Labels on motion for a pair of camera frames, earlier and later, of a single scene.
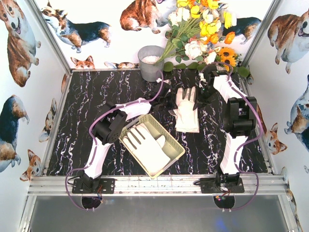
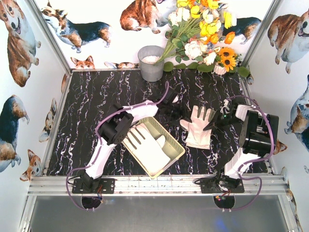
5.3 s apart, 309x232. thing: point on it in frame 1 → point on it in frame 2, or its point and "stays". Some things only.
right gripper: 201,98 → 221,118
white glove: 150,152 stays
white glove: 185,106 → 197,137
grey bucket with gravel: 147,55 stays
